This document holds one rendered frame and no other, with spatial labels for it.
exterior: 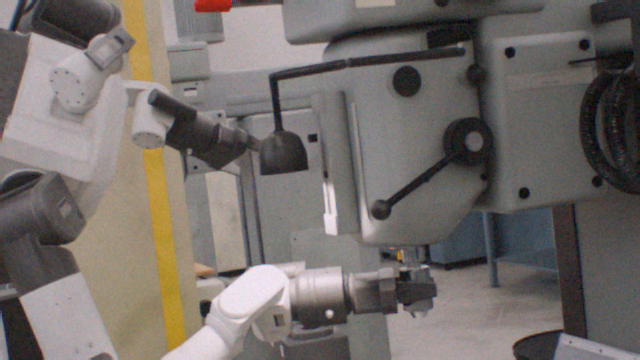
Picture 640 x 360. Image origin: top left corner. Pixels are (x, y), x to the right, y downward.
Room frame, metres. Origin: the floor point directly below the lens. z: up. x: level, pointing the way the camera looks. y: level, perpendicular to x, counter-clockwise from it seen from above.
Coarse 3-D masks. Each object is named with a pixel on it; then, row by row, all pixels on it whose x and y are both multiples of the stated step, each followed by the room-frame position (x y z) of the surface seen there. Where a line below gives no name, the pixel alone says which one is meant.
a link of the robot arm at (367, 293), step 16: (320, 272) 1.46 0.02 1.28; (336, 272) 1.45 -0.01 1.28; (384, 272) 1.48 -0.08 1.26; (320, 288) 1.44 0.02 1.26; (336, 288) 1.43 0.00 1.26; (352, 288) 1.44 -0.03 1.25; (368, 288) 1.43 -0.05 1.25; (384, 288) 1.41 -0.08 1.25; (320, 304) 1.43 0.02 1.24; (336, 304) 1.43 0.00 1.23; (352, 304) 1.44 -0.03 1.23; (368, 304) 1.43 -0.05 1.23; (384, 304) 1.41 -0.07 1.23; (320, 320) 1.44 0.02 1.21; (336, 320) 1.44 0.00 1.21
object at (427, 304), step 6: (420, 276) 1.44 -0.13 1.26; (426, 276) 1.45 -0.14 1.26; (420, 300) 1.44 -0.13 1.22; (426, 300) 1.45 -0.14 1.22; (432, 300) 1.46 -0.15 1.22; (408, 306) 1.45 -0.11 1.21; (414, 306) 1.44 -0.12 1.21; (420, 306) 1.44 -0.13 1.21; (426, 306) 1.45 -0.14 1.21; (432, 306) 1.46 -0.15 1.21
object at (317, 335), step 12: (300, 324) 1.89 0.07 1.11; (288, 336) 1.86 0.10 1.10; (300, 336) 1.82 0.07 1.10; (312, 336) 1.81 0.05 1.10; (324, 336) 1.82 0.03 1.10; (336, 336) 1.81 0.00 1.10; (348, 336) 1.81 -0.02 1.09; (276, 348) 1.90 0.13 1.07; (288, 348) 1.79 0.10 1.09; (300, 348) 1.79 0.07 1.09; (312, 348) 1.79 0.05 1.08; (324, 348) 1.80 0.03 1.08; (336, 348) 1.81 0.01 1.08; (348, 348) 1.81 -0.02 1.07
